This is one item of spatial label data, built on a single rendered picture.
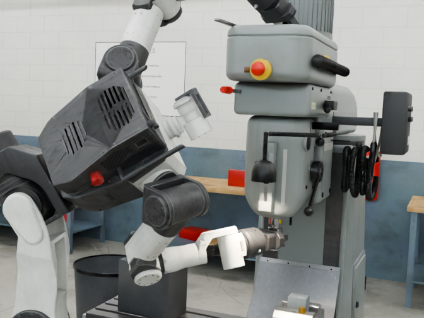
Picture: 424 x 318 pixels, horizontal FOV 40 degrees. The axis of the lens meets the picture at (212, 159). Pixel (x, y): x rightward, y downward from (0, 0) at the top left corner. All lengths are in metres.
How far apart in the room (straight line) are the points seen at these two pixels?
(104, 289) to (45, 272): 2.04
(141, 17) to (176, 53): 4.96
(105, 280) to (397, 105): 2.22
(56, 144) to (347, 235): 1.21
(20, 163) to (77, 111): 0.23
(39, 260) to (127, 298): 0.60
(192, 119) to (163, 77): 5.22
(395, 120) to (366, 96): 4.05
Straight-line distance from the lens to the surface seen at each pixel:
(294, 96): 1.76
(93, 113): 1.47
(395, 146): 2.04
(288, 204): 1.82
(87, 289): 3.74
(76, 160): 1.47
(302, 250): 2.32
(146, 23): 1.76
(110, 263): 4.10
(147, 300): 2.11
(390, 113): 2.04
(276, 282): 2.33
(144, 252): 1.58
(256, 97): 1.79
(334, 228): 2.27
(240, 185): 5.81
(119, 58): 1.64
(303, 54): 1.68
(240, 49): 1.72
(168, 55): 6.77
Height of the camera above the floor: 1.65
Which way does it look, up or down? 5 degrees down
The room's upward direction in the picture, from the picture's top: 2 degrees clockwise
